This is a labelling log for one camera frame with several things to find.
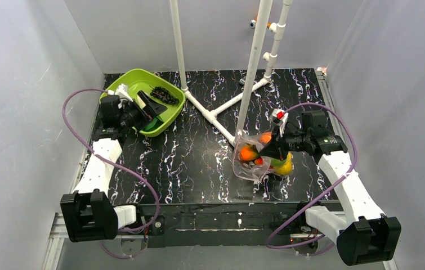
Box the fake bok choy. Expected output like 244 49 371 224
142 115 164 133

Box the fake dark grapes bunch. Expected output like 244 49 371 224
150 86 180 106

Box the clear zip top bag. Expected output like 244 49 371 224
232 130 275 182

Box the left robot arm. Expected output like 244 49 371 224
60 90 167 242

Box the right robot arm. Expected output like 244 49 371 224
260 110 401 266

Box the fake green apple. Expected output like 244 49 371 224
270 159 286 168

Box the fake orange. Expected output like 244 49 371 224
258 131 272 145

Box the fake mango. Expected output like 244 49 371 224
239 144 260 161

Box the green plastic tray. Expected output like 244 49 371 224
99 69 186 137

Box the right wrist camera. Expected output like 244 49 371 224
270 109 288 136

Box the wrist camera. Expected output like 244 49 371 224
106 84 137 108
270 109 288 136

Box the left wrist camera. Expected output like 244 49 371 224
106 84 137 108

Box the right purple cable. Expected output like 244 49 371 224
265 102 359 250

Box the purple cable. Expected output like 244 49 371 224
265 102 359 250
61 88 161 260

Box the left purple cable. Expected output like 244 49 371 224
61 88 161 260

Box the white PVC pipe frame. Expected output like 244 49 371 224
169 0 293 146

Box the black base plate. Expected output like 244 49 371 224
146 202 304 248

